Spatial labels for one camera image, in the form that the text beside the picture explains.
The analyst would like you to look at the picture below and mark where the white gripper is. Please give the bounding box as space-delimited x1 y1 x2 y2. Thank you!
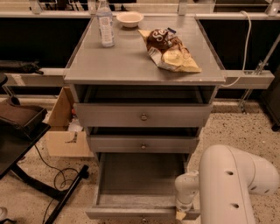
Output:
175 171 199 221

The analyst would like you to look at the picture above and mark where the grey bottom drawer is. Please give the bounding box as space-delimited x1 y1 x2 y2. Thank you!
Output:
86 153 190 221

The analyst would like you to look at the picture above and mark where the grey drawer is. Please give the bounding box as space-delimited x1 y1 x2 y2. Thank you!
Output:
74 103 212 128
87 136 199 153
86 153 190 221

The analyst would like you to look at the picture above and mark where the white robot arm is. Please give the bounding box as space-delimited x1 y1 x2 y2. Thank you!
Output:
175 144 279 224

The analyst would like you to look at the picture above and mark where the grey middle drawer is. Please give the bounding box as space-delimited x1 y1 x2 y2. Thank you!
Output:
87 136 199 153

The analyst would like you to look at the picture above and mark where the grey drawer cabinet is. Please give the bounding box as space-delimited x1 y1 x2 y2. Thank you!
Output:
65 16 225 175

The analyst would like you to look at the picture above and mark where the grey top drawer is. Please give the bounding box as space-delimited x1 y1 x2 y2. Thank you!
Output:
74 103 212 128

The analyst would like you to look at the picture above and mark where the cardboard box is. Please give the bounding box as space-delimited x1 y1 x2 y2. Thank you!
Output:
45 87 94 158

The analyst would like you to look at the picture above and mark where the yellow brown chip bag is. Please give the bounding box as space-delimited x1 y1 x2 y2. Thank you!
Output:
138 28 202 73

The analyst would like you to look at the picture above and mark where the metal diagonal brace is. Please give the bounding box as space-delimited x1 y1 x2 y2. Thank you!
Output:
238 33 280 114

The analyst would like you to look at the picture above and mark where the black stand with tray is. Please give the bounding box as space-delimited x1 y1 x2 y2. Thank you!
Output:
0 95 88 224

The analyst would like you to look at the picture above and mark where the white paper bowl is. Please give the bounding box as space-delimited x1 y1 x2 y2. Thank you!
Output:
116 11 144 28

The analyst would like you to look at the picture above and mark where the clear plastic water bottle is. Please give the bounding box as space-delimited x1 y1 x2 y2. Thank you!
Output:
95 0 115 47

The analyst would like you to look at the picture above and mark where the black floor cable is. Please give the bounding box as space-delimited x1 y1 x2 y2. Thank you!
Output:
34 143 81 224

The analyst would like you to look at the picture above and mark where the metal rail frame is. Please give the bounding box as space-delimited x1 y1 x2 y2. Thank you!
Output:
0 3 275 96

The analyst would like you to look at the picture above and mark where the white hanging cable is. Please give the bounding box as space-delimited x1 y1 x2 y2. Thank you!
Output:
221 10 253 88

